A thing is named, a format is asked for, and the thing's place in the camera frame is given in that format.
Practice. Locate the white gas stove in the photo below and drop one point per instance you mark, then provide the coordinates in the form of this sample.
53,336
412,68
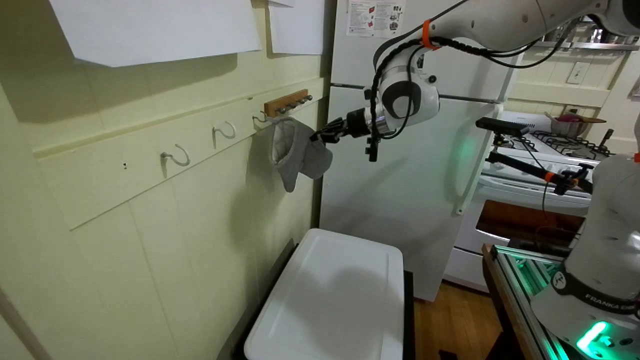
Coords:
520,210

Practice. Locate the small white paper sheet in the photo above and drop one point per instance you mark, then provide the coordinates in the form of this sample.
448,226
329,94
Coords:
297,25

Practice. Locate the camera on mount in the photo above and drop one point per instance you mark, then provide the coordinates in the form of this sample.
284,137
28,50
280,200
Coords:
505,127

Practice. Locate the metal pot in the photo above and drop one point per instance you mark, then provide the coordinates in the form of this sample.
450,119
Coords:
567,126

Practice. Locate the wooden spoon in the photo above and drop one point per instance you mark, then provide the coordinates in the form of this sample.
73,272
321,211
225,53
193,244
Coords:
595,120

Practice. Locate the large white paper sheet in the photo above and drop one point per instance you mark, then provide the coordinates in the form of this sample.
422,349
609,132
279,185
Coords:
155,27

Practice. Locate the oven door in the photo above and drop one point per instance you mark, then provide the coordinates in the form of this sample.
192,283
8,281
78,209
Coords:
520,225

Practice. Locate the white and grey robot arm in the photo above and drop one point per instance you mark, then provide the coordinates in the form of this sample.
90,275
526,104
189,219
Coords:
605,240

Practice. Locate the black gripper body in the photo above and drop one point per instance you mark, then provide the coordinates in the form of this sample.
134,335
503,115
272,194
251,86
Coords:
359,123

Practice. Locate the white wall switch plate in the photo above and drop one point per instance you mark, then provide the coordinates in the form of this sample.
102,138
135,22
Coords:
576,73

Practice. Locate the printed flyer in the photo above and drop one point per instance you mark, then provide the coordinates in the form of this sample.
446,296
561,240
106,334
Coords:
375,17

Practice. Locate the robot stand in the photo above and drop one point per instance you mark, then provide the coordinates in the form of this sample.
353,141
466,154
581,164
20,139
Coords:
515,295

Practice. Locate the metal wall hook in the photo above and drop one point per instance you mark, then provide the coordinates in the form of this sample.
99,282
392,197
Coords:
227,135
179,159
260,120

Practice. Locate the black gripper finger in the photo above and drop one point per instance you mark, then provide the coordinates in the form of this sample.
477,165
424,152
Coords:
330,136
337,124

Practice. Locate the white plastic bin lid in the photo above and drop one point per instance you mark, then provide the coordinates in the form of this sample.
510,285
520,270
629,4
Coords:
330,300

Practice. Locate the white refrigerator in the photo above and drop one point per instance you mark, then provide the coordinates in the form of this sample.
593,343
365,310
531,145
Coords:
415,200

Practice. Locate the grey oven mitt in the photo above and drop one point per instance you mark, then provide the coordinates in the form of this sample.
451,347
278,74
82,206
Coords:
295,150

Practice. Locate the wooden peg rack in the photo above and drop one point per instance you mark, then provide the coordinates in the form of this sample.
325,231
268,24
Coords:
282,104

